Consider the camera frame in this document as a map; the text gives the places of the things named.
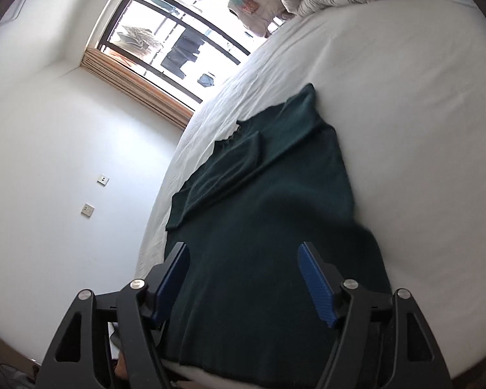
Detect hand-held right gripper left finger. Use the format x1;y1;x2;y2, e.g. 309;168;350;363
40;242;191;389

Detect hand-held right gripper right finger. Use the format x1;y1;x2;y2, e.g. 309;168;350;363
297;242;451;389

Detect dark green sweater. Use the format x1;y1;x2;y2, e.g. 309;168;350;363
165;83;393;389

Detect hanging dark clothes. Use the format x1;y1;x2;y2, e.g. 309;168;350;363
161;28;205;79

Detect tan curtain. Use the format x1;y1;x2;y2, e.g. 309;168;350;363
81;46;195;130

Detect white bed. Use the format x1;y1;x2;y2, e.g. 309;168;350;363
134;0;486;389

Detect glass balcony door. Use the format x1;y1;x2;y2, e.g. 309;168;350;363
99;0;286;110

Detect white puffer jacket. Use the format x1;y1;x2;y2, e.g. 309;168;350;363
227;0;286;38

